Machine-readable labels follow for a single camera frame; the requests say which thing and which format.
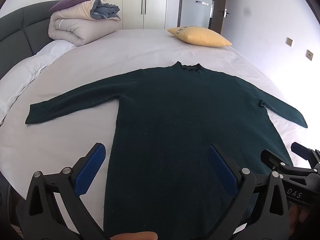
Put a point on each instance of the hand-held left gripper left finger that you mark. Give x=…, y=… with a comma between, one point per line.
x=91, y=170

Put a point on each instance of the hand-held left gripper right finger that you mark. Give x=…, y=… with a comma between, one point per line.
x=222, y=172

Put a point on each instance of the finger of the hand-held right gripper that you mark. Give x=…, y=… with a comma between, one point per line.
x=303, y=152
x=271, y=158

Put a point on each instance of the dark green sweater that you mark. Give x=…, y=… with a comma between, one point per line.
x=175, y=117

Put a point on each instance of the person's right hand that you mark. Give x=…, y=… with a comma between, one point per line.
x=300, y=217

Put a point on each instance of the person's left hand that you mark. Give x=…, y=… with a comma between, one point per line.
x=135, y=236

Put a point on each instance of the white quilted duvet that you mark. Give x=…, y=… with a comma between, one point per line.
x=25, y=70

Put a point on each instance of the bed with white sheet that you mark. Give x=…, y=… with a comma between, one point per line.
x=125, y=50

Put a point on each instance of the yellow pillow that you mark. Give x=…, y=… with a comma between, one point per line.
x=200, y=36

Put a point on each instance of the folded beige duvet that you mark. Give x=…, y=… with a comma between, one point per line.
x=70, y=27

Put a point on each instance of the dark grey padded headboard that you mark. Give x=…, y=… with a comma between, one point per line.
x=15, y=35

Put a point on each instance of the blue grey blanket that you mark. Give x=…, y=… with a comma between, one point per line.
x=105, y=10

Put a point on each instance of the purple pillow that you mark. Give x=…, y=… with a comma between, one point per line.
x=70, y=2

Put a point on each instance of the white wardrobe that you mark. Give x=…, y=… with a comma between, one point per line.
x=130, y=5

